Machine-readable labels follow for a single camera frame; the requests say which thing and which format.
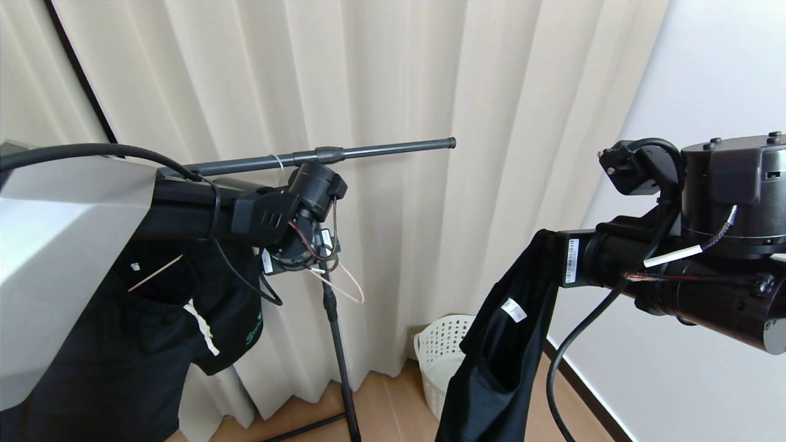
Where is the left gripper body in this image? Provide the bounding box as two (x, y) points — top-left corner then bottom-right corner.
(261, 226), (340, 275)

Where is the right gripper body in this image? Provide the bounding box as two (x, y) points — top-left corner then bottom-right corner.
(556, 228), (786, 355)

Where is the pink clothes hanger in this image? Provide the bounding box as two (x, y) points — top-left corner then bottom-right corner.
(309, 261), (366, 306)
(128, 255), (184, 293)

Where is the black shirt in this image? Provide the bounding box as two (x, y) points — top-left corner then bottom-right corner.
(435, 228), (562, 442)

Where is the black clothes rack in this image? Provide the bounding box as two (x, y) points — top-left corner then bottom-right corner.
(184, 138), (456, 442)

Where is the white laundry basket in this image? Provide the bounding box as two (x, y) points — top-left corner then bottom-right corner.
(413, 314), (477, 421)

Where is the white curtain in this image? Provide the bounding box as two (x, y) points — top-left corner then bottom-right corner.
(0, 0), (110, 148)
(52, 0), (670, 442)

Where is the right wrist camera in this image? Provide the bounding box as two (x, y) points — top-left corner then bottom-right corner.
(599, 138), (683, 243)

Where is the black cable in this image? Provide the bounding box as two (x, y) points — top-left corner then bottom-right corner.
(0, 143), (284, 306)
(545, 138), (683, 442)

